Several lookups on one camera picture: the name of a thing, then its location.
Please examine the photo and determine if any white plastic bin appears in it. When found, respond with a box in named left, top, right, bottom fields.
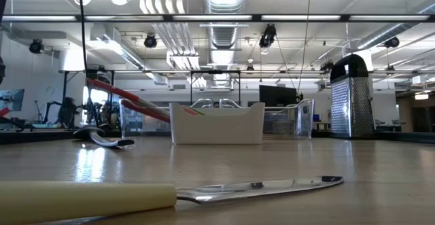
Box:
left=169, top=101, right=266, bottom=146

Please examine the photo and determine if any red spoon with metal shaft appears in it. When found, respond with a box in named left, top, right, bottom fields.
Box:
left=85, top=77, right=171, bottom=119

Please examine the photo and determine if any black bar with light strips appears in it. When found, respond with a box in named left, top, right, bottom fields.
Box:
left=0, top=13, right=435, bottom=24

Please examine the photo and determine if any clear plastic bin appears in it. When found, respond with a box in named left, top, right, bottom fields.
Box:
left=219, top=97, right=315, bottom=140
left=118, top=97, right=213, bottom=140

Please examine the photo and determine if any black spotlight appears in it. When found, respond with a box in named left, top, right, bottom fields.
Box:
left=143, top=33, right=158, bottom=49
left=258, top=23, right=278, bottom=49
left=29, top=38, right=44, bottom=55
left=384, top=36, right=401, bottom=49

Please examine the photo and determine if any black monitor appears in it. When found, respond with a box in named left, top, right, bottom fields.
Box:
left=258, top=84, right=299, bottom=107

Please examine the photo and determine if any wall display screen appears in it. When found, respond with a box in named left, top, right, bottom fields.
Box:
left=0, top=88, right=25, bottom=112

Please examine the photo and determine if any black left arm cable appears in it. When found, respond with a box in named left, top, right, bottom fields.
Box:
left=77, top=0, right=101, bottom=127

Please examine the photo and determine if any cream-handled kitchen knife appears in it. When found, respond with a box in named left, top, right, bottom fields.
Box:
left=0, top=174, right=345, bottom=225

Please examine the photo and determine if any metal box grater black handle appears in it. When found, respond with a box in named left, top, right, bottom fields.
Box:
left=329, top=54, right=377, bottom=139

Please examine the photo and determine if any black ladle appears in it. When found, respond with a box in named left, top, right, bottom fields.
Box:
left=72, top=126, right=136, bottom=148

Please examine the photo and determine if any black metal frame stand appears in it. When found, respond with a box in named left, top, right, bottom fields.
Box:
left=58, top=68, right=116, bottom=128
left=189, top=69, right=243, bottom=103

